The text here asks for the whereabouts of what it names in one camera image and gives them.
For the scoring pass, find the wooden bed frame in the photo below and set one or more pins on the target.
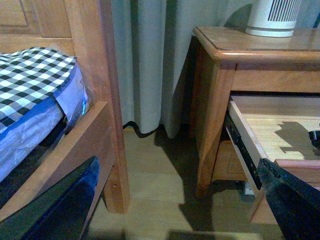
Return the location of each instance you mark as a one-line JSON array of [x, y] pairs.
[[83, 29]]

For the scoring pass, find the floor power socket box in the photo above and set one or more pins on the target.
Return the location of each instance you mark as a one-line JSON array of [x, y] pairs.
[[248, 191]]

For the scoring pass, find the white cylindrical air purifier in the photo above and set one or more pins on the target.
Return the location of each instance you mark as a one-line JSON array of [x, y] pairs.
[[273, 18]]

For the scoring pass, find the wooden nightstand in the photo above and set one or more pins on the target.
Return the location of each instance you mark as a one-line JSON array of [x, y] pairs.
[[230, 60]]

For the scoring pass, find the wooden drawer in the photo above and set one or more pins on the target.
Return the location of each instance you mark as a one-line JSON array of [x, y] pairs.
[[227, 164], [275, 128]]

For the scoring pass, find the blue striped mattress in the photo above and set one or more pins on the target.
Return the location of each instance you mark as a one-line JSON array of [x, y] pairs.
[[71, 102]]

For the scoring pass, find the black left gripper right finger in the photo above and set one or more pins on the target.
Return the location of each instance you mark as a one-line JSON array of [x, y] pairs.
[[294, 203]]

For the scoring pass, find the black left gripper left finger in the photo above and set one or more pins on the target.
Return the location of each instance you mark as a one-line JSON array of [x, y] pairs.
[[60, 212]]

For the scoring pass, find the checkered bed sheet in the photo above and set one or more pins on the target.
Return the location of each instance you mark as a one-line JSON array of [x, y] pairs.
[[28, 77]]

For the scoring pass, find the grey curtain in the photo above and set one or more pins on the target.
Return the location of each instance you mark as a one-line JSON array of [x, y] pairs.
[[155, 55]]

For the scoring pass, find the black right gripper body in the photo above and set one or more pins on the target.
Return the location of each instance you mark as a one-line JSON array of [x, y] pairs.
[[314, 137]]

